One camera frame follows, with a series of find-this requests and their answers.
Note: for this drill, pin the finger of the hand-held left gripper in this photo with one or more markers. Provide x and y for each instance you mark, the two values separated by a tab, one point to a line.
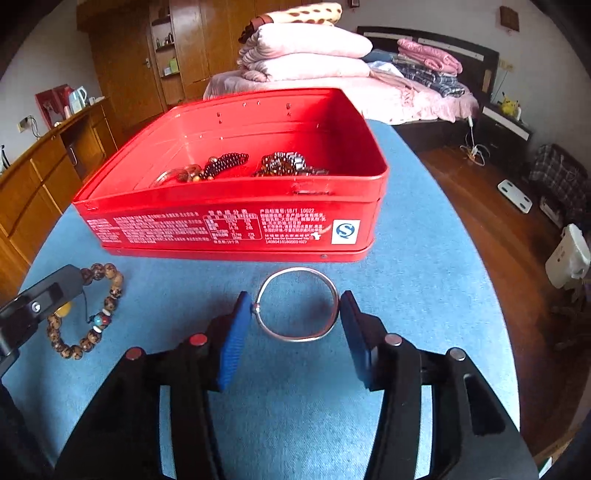
41	300

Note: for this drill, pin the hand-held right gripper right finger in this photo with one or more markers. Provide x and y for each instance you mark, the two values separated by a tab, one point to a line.
356	341

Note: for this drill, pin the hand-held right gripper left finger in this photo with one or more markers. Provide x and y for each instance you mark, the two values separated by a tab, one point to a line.
233	341

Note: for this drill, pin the silver bangle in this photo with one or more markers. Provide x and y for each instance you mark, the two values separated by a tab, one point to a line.
295	339

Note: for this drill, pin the red tin box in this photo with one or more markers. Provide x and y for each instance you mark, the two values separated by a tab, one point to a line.
231	230

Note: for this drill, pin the clear glass bangle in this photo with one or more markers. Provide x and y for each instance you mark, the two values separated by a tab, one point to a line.
166	177

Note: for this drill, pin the wooden sideboard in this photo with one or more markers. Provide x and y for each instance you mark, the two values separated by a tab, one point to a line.
27	194

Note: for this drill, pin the red gift box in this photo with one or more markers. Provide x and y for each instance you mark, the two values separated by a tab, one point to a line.
48	106

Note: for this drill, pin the white electric kettle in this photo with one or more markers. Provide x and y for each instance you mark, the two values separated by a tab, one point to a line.
77	99

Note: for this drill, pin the white bathroom scale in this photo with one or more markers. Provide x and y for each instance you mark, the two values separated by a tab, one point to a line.
514	196

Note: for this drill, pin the white trash bin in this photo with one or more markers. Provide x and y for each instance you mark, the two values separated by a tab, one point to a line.
568	258

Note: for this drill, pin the dark wooden bed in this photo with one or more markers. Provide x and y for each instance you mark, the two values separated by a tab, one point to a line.
415	108

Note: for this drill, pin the dark nightstand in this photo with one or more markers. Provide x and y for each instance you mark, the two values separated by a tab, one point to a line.
501	143

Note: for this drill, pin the wooden wardrobe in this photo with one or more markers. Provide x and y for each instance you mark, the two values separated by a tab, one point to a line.
124	60

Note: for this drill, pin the plaid clothes pile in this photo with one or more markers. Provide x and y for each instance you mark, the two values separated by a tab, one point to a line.
434	81

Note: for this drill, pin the folded pink quilt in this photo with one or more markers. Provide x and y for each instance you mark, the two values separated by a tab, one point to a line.
304	44
314	69

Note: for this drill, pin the yellow plush toy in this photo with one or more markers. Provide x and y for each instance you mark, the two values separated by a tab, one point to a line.
509	105

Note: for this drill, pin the blue garment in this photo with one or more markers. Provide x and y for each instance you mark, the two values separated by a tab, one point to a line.
378	56

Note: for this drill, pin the folded pink blanket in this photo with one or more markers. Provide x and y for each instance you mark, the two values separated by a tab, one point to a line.
429	55

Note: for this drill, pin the brown spotted blanket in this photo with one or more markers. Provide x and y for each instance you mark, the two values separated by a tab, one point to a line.
304	16

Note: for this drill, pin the wall socket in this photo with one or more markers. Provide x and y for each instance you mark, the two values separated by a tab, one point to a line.
506	64
23	124

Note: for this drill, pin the brown wall ornament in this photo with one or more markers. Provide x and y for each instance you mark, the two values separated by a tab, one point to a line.
509	18

